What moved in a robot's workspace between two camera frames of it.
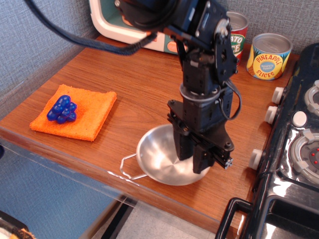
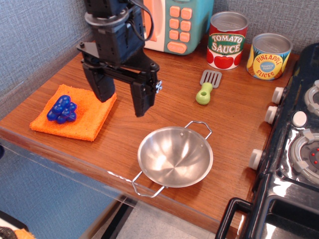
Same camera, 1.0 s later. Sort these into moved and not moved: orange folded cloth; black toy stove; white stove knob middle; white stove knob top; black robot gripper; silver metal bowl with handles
Moved: silver metal bowl with handles; black robot gripper
Not moved: white stove knob middle; white stove knob top; black toy stove; orange folded cloth
